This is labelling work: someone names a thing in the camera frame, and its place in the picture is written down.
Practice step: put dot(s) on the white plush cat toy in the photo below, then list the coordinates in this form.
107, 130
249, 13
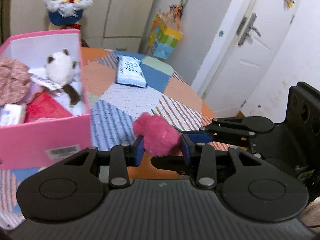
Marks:
61, 67

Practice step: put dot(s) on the white hang tag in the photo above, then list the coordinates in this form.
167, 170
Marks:
46, 82

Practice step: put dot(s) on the colourful paper gift bag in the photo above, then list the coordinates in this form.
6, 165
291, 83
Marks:
165, 38

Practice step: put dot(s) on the cream round box with ribbon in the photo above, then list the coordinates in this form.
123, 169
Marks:
53, 27

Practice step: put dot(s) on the pink floral cloth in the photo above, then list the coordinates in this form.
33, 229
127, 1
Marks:
13, 80

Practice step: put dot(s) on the blue tissue packet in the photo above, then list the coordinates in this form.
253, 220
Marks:
130, 72

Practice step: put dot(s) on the patchwork tablecloth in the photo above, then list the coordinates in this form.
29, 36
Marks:
120, 102

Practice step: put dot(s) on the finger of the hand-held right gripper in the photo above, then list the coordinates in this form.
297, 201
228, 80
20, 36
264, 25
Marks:
167, 163
237, 127

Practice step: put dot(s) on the dark red stand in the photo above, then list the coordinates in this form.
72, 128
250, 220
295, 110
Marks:
84, 43

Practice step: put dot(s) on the pink fluffy pompom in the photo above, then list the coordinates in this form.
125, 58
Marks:
157, 135

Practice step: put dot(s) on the white wardrobe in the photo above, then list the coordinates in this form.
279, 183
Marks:
120, 7

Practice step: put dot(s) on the pink cardboard box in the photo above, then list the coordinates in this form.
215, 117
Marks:
30, 137

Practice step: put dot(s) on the red envelope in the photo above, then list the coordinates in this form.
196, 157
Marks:
47, 110

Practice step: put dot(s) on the light purple cloth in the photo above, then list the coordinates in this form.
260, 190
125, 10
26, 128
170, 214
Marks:
31, 93

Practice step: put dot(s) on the white door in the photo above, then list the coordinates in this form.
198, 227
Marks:
250, 62

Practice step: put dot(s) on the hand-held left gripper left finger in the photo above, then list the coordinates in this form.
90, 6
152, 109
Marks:
139, 151

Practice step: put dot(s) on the white tissue packet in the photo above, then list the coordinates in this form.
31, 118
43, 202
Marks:
11, 115

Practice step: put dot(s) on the yellow paper flower bouquet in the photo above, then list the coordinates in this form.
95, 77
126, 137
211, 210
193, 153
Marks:
66, 2

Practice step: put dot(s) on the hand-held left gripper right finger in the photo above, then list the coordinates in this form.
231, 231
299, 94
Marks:
186, 151

